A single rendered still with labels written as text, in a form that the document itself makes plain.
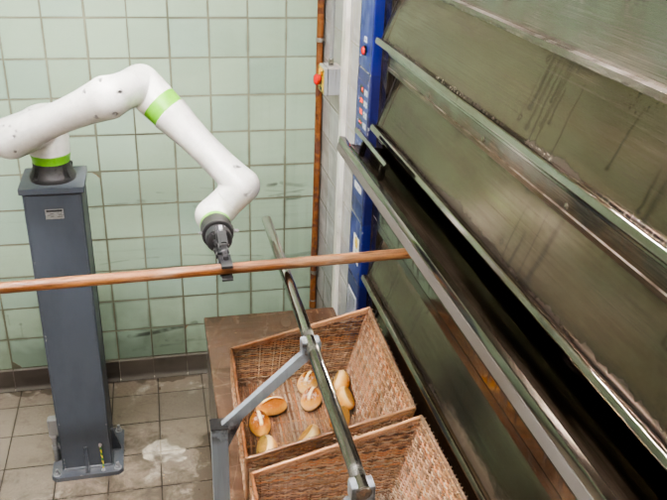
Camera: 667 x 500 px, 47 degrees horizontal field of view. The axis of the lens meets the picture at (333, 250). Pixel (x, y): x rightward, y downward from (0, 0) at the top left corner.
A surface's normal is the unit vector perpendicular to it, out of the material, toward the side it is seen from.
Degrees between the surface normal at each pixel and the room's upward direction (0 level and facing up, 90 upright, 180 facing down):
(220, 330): 0
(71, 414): 90
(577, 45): 90
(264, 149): 90
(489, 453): 70
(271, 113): 90
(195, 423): 0
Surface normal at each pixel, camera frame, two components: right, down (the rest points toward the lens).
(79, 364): 0.22, 0.43
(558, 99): -0.90, -0.25
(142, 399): 0.04, -0.90
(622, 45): -0.97, 0.07
